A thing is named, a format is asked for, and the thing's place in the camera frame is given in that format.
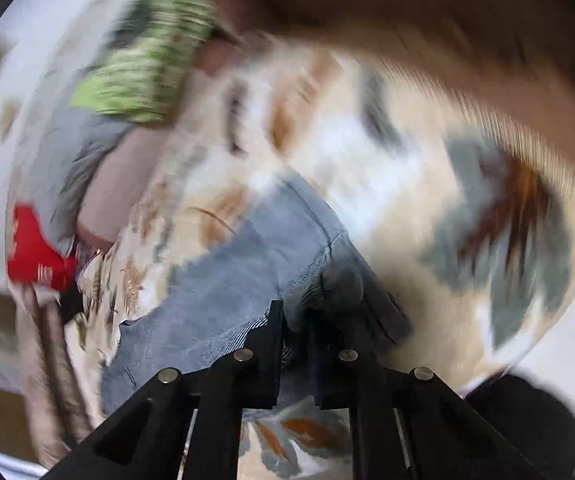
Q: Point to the green patterned cloth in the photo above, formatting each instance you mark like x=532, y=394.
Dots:
x=152, y=60

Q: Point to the cream leaf print blanket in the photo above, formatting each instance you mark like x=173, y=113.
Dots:
x=367, y=160

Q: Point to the dark cloth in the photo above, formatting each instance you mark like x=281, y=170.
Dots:
x=527, y=425

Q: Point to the blue denim pants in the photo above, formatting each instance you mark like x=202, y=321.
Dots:
x=247, y=270

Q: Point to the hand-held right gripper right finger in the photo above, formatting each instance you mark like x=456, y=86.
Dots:
x=328, y=375

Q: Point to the grey quilted pillow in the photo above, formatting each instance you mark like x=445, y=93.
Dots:
x=67, y=160

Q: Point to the striped rolled fabric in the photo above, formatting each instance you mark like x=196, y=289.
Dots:
x=37, y=370

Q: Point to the red paper bag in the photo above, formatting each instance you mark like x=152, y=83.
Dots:
x=32, y=255

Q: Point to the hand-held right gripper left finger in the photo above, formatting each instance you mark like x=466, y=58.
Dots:
x=266, y=360

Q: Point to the striped brown wallpaper roll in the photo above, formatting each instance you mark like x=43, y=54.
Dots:
x=70, y=385

